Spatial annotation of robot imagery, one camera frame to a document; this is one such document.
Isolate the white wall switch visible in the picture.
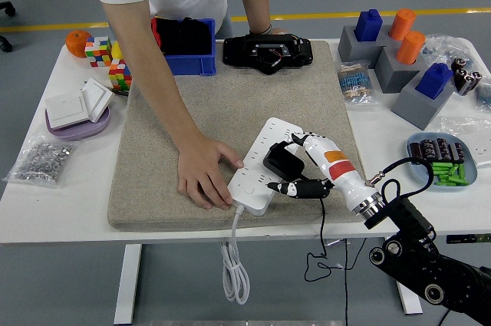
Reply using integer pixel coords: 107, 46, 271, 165
44, 94, 93, 131
80, 77, 114, 123

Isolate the white table leg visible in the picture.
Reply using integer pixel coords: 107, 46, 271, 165
394, 275, 423, 315
114, 243, 143, 325

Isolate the bag of striped resistors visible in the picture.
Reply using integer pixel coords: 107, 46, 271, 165
335, 60, 379, 107

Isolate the grey-brown mat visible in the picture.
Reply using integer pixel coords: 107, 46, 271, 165
107, 39, 372, 232

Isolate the dark brown capacitor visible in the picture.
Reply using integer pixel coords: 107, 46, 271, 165
448, 141, 466, 164
420, 138, 438, 162
435, 137, 452, 161
408, 141, 423, 166

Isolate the colourful puzzle cube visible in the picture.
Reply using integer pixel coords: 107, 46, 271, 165
84, 36, 113, 69
108, 58, 133, 92

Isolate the thin black hanging cable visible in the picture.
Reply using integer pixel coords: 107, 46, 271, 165
342, 239, 351, 326

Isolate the blue square peg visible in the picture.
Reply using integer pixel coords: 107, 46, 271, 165
415, 62, 453, 100
353, 8, 384, 42

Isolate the blue plastic bin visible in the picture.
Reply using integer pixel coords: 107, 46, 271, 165
150, 18, 217, 77

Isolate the black and red fabric bundle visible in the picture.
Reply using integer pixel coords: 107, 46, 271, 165
150, 15, 213, 57

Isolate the purple oval tray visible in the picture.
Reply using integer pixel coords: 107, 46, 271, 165
44, 105, 111, 141

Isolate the person's right hand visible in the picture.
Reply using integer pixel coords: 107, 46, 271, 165
176, 136, 245, 211

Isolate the clear bag of blue parts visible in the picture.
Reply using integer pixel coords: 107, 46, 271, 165
420, 33, 475, 70

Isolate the bag of metal nuts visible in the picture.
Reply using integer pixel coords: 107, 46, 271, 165
2, 132, 80, 189

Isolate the black office chair base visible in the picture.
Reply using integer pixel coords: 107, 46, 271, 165
0, 1, 17, 54

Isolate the black electronic device housing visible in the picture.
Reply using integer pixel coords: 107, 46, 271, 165
222, 33, 314, 76

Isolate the grey holder block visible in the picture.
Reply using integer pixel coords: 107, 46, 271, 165
390, 71, 456, 130
337, 25, 400, 63
374, 44, 427, 94

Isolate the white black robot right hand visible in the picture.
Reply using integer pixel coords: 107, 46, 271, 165
267, 131, 379, 214

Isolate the black table control panel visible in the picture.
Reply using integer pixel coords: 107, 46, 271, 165
446, 234, 491, 245

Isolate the orange cylinder peg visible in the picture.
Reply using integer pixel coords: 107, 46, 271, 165
388, 8, 417, 41
394, 30, 426, 65

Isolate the white power strip with cord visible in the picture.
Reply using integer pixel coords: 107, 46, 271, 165
220, 117, 300, 305

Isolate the black plug adapter with cord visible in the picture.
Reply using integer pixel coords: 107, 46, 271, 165
262, 140, 364, 283

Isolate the orange fruit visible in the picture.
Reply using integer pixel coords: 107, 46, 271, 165
64, 30, 93, 59

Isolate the light blue plate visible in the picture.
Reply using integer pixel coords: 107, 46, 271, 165
405, 132, 479, 192

